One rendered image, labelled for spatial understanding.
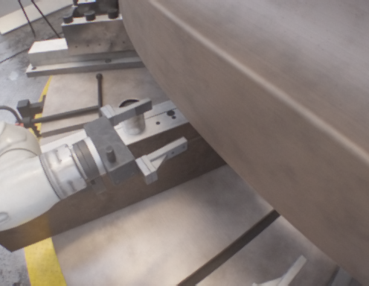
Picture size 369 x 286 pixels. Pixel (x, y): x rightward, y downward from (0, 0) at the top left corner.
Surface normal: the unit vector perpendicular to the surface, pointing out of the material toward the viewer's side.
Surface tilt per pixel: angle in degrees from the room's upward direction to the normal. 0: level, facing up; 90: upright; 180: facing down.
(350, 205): 90
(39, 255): 0
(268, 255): 0
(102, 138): 0
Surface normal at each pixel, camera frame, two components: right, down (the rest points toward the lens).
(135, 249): 0.00, -0.65
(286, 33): -0.57, -0.15
